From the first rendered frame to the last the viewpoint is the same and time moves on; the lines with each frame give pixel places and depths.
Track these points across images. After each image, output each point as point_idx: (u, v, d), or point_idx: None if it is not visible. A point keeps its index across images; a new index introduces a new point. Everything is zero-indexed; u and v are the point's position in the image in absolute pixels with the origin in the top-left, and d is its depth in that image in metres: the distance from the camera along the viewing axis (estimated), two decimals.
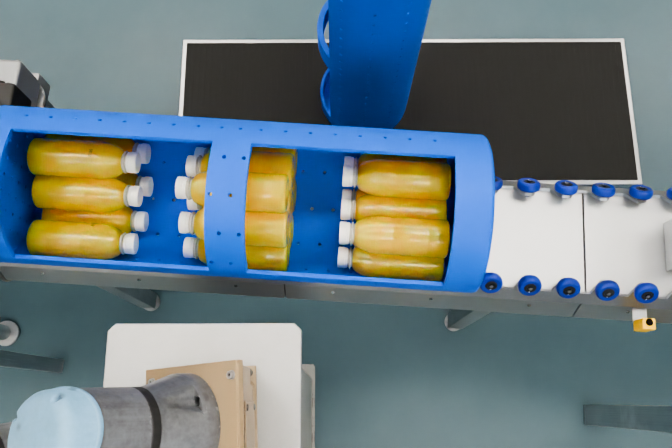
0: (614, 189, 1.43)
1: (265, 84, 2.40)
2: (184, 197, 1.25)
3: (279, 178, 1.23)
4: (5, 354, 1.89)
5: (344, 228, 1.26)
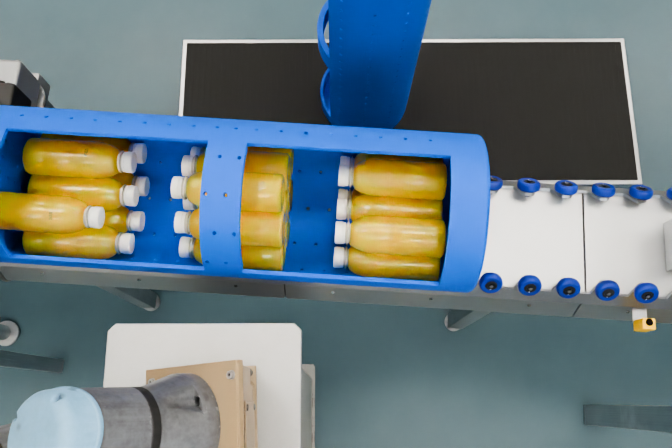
0: (614, 189, 1.43)
1: (265, 84, 2.40)
2: (180, 197, 1.25)
3: (275, 178, 1.23)
4: (5, 354, 1.89)
5: (340, 227, 1.26)
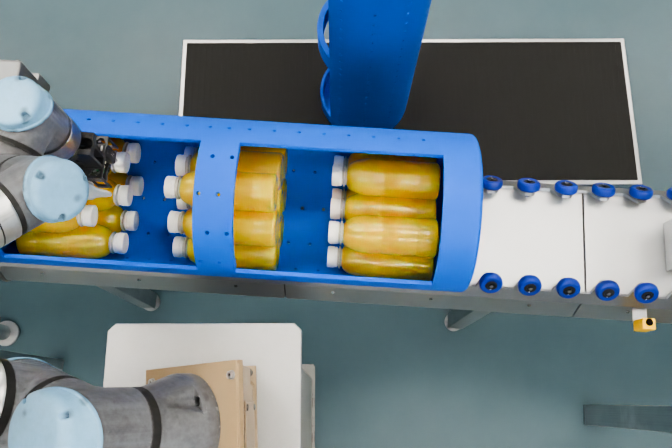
0: (614, 189, 1.43)
1: (265, 84, 2.40)
2: (173, 197, 1.25)
3: (268, 178, 1.23)
4: (5, 354, 1.89)
5: (333, 227, 1.27)
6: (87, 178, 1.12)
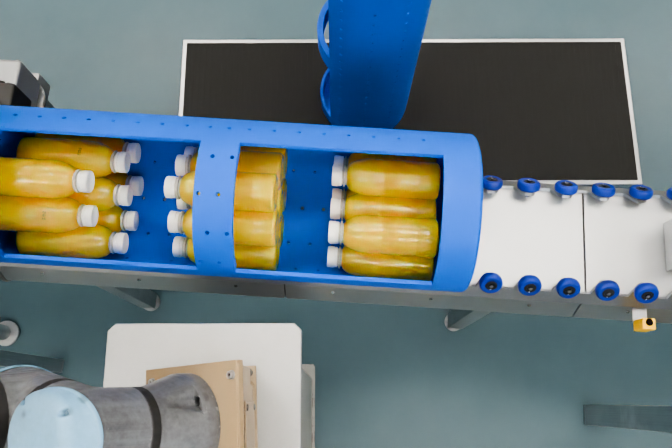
0: (614, 189, 1.43)
1: (265, 84, 2.40)
2: (173, 197, 1.25)
3: (268, 178, 1.23)
4: (5, 354, 1.89)
5: (333, 227, 1.27)
6: None
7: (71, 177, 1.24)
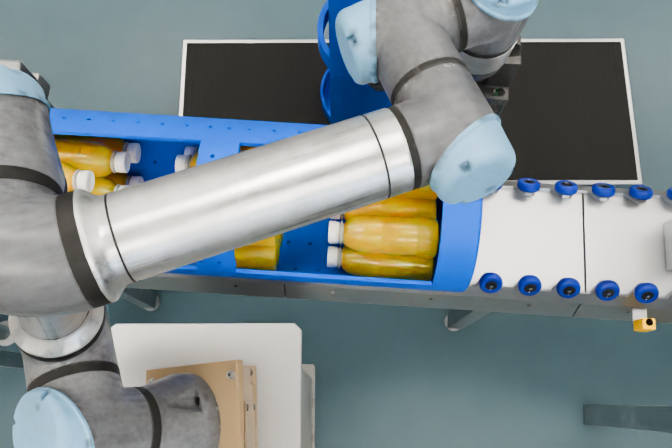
0: (614, 189, 1.43)
1: (265, 84, 2.40)
2: None
3: None
4: (5, 354, 1.89)
5: (333, 227, 1.27)
6: (487, 100, 0.85)
7: (71, 177, 1.24)
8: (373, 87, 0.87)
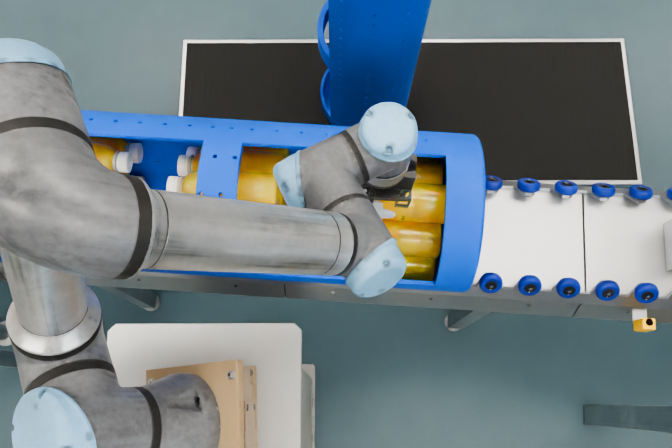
0: (614, 189, 1.43)
1: (265, 84, 2.40)
2: None
3: (271, 178, 1.23)
4: (5, 354, 1.89)
5: None
6: (396, 199, 1.11)
7: None
8: None
